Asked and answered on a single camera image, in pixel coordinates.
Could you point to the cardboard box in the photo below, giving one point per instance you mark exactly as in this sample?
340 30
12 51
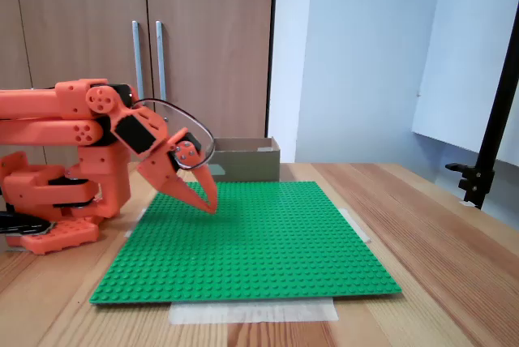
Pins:
251 166

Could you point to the green lego baseplate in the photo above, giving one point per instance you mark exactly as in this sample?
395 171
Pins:
243 258

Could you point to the translucent masking tape strip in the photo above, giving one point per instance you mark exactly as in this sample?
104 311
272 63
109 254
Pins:
357 227
134 225
251 312

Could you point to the wooden cabinet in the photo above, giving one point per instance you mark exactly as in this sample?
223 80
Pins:
211 39

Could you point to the black stand with clamp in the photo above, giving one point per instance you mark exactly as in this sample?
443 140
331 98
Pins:
492 128

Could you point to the white wall board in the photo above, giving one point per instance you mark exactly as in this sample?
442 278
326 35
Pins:
458 59

